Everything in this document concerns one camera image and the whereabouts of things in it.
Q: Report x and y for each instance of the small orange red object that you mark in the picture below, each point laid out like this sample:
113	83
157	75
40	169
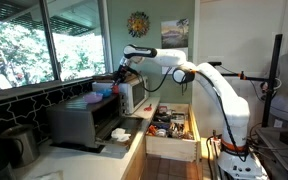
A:
115	89

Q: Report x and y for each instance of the purple plastic bowl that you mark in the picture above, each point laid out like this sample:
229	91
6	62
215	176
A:
93	97

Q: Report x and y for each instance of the red packet in drawer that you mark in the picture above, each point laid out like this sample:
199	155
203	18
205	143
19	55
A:
152	130

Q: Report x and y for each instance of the window frame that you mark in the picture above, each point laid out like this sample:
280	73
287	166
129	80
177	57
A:
49	40

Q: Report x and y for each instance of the wooden base cabinet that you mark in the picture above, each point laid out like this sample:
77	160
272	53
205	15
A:
135	160

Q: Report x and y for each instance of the metal pot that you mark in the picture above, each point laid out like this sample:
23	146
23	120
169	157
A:
19	143

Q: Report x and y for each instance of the black upright stand pole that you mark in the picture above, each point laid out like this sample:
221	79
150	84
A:
271	76

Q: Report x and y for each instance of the black boom rod orange clamp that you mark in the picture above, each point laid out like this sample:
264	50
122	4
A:
244	77

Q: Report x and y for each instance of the open wooden drawer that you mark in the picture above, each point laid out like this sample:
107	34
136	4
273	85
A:
170	146

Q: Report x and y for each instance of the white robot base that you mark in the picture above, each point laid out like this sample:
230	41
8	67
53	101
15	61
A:
242	168

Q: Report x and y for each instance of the grey side table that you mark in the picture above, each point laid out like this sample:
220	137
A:
277	153

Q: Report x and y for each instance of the landscape picture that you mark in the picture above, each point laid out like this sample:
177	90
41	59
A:
174	33

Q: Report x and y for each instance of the silver black toaster oven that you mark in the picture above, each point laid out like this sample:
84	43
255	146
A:
77	121

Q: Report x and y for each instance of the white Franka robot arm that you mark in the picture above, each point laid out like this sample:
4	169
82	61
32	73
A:
230	106

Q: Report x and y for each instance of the white microwave oven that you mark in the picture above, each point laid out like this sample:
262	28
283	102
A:
132	95

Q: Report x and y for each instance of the white wall switch plate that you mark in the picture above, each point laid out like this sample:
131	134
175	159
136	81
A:
166	70

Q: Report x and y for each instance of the blue plastic bowl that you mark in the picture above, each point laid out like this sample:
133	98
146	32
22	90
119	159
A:
106	92

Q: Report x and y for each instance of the crumpled white paper towel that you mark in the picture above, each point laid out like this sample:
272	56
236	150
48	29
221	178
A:
120	134

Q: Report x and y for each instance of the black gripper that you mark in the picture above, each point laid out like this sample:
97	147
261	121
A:
122	71

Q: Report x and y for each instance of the colourful sun wall ornament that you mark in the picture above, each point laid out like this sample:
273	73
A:
138	24

